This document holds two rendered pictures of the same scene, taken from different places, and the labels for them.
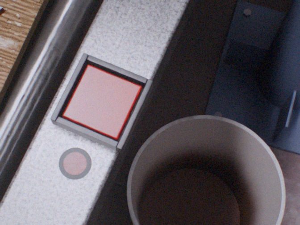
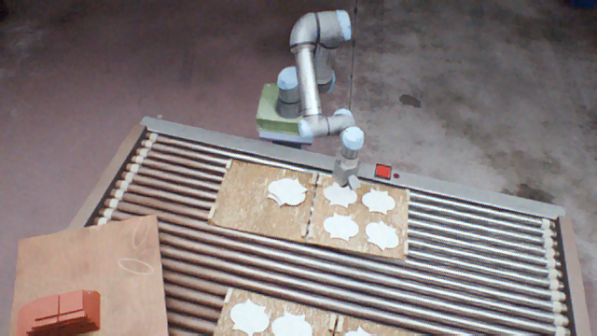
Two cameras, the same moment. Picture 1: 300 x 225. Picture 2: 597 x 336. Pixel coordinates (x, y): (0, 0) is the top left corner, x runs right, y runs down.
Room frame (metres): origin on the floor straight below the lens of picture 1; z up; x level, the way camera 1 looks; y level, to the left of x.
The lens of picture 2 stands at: (0.84, 1.24, 2.54)
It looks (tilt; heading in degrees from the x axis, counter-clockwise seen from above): 51 degrees down; 257
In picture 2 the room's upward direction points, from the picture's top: 6 degrees clockwise
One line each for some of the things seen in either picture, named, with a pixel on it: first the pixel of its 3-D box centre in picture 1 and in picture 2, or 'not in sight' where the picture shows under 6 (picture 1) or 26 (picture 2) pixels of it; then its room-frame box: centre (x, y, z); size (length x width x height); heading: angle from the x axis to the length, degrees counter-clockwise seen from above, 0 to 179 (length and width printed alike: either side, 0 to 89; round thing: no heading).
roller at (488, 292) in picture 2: not in sight; (326, 255); (0.52, 0.43, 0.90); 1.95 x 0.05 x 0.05; 159
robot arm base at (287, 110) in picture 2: not in sight; (289, 101); (0.58, -0.37, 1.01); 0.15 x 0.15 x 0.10
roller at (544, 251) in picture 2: not in sight; (337, 205); (0.43, 0.20, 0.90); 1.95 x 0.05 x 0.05; 159
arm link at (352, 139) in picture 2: not in sight; (352, 142); (0.42, 0.17, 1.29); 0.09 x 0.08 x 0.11; 94
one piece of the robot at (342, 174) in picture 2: not in sight; (349, 172); (0.41, 0.19, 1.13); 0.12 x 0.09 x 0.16; 114
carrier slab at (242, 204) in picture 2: not in sight; (264, 199); (0.75, 0.15, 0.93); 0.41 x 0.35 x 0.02; 162
